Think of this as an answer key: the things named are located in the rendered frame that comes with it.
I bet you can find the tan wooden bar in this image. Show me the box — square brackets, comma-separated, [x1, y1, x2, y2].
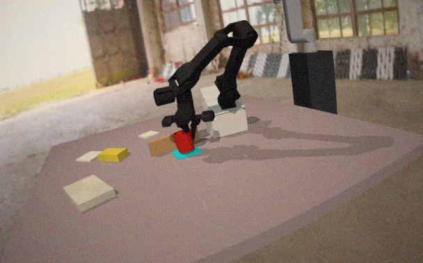
[148, 127, 200, 157]

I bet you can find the yellow flat block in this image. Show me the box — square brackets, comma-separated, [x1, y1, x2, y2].
[97, 148, 129, 161]

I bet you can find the red cup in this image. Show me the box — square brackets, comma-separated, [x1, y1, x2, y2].
[172, 129, 194, 153]

